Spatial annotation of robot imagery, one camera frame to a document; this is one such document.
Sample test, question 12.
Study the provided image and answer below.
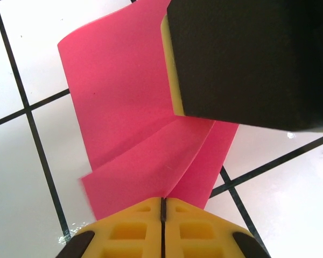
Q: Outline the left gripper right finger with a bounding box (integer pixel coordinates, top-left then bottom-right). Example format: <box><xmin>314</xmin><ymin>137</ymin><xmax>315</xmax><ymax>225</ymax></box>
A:
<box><xmin>164</xmin><ymin>197</ymin><xmax>271</xmax><ymax>258</ymax></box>

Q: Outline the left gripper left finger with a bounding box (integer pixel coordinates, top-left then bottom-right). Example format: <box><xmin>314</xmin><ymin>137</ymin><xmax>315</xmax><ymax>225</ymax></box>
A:
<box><xmin>55</xmin><ymin>197</ymin><xmax>163</xmax><ymax>258</ymax></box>

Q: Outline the pink cloth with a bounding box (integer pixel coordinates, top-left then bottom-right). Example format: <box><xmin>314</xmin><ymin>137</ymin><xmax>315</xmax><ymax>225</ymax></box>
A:
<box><xmin>57</xmin><ymin>0</ymin><xmax>239</xmax><ymax>221</ymax></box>

